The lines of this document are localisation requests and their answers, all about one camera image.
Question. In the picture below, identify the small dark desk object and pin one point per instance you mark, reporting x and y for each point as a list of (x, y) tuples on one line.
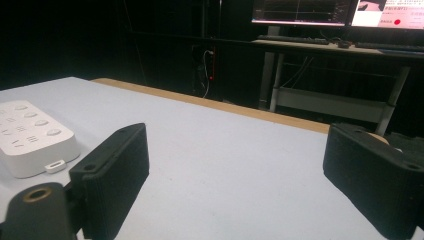
[(343, 43)]

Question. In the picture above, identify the dark graph monitor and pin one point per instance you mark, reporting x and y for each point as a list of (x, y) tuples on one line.
[(301, 11)]

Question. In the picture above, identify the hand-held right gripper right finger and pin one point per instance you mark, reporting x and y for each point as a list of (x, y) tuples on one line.
[(370, 180)]

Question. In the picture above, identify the wooden desk with metal legs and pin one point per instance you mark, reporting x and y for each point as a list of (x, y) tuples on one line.
[(336, 53)]

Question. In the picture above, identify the bright window monitor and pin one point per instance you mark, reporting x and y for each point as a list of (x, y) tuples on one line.
[(388, 13)]

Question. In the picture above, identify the white power strip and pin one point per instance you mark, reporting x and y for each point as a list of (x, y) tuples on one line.
[(31, 136)]

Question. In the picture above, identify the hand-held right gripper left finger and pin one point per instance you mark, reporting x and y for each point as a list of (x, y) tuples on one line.
[(111, 173)]

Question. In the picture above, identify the black keyboard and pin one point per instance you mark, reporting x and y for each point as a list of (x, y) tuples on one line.
[(293, 39), (388, 46)]

